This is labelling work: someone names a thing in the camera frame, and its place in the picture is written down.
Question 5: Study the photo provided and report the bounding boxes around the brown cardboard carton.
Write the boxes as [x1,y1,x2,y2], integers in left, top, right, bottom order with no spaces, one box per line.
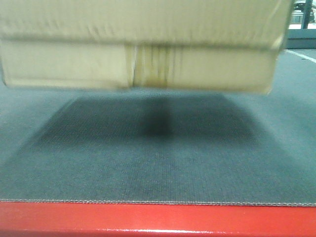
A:
[0,0,294,94]

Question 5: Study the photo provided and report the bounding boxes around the dark green conveyor belt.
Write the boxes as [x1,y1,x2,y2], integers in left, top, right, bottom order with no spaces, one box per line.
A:
[0,50,316,206]

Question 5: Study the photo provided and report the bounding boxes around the dark vertical pole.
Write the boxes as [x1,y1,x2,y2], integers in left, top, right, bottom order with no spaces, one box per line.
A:
[301,0,313,29]

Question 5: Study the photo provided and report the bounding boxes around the red conveyor frame edge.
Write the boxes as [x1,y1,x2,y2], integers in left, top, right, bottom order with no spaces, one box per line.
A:
[0,202,316,237]

